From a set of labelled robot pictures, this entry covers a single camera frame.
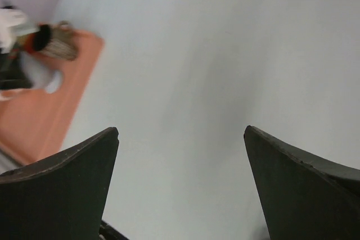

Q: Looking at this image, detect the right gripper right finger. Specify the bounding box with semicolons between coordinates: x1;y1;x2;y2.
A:
244;126;359;239

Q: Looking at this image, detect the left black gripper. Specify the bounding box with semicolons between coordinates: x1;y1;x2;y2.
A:
1;43;33;90

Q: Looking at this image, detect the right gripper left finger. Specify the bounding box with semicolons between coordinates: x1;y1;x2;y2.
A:
1;128;119;239

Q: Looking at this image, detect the dark brown mug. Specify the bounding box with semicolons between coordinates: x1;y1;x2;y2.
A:
32;21;79;61

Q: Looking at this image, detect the orange mug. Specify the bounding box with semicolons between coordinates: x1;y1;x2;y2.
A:
22;33;35;55

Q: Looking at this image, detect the salmon plastic tray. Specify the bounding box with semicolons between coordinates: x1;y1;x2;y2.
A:
1;30;104;165

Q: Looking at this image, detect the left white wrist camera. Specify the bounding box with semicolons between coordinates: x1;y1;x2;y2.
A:
1;8;39;54

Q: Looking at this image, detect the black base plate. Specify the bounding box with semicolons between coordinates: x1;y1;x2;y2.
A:
98;220;129;240

